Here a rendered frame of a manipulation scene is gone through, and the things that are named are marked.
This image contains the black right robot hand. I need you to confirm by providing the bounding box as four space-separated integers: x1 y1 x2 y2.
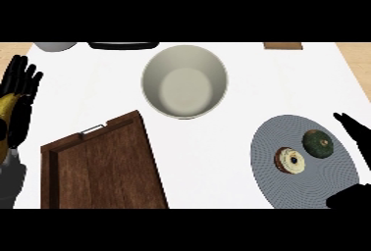
326 112 371 210

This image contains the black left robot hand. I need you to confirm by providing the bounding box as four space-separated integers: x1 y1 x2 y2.
0 54 45 162

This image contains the dark green squash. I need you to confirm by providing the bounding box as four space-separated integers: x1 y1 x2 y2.
302 128 335 160

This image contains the grey bowl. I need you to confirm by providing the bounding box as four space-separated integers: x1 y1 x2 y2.
33 41 79 53

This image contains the grey round placemat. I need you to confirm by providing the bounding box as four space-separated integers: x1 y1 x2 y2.
250 114 363 210

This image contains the beige bowl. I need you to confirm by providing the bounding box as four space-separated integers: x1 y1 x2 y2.
141 44 230 121

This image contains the pale can with brown rim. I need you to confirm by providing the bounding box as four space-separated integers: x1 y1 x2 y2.
274 146 308 176

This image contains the brown wooden block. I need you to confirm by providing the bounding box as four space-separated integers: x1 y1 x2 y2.
262 41 305 51

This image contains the brown wooden cutting board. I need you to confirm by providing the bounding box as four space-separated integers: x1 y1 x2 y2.
39 110 172 210

